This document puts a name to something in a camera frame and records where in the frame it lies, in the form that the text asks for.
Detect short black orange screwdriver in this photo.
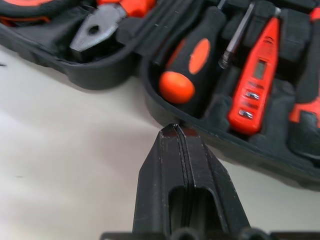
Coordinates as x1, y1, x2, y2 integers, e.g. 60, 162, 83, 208
158, 0, 228, 106

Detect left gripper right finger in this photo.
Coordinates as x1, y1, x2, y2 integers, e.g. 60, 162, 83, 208
179, 127, 249, 232

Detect orange black utility knife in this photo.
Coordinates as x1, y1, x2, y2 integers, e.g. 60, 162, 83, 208
288, 4, 320, 161

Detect long black orange screwdriver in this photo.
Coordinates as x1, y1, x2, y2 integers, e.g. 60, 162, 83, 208
217, 0, 257, 70

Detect orange black tape measure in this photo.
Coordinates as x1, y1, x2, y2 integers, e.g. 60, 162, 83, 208
0, 0, 54, 27

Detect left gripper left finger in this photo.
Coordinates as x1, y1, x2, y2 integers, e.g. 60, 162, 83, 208
132, 123, 188, 232

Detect orange voltage test pen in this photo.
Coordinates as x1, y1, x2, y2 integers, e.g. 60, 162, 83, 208
226, 6, 282, 137

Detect pliers with orange handles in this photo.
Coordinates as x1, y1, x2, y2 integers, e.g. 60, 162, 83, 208
69, 0, 157, 64

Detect black tool case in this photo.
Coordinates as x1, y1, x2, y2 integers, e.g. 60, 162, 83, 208
0, 0, 320, 192

